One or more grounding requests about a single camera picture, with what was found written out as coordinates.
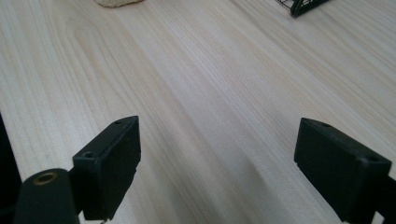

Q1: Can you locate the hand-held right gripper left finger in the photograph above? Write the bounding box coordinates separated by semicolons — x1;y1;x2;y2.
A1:
72;115;142;222

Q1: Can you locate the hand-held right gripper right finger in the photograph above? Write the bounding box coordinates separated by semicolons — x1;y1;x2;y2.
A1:
293;117;393;224

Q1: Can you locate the beige lumpy object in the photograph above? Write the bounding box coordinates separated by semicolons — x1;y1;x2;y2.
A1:
92;0;146;8

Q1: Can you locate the black wire basket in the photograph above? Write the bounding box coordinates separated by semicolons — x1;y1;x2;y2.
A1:
275;0;332;19

